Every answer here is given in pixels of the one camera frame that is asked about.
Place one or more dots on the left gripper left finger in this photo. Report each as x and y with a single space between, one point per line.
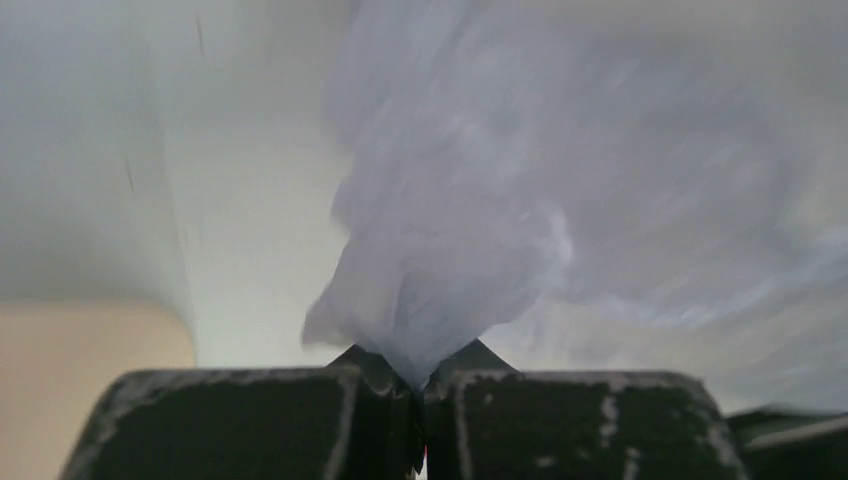
351 419

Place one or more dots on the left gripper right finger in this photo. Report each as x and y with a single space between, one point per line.
486 420

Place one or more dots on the blue plastic trash bag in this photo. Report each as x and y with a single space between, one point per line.
586 186

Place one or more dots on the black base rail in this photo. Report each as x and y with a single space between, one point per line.
777 443

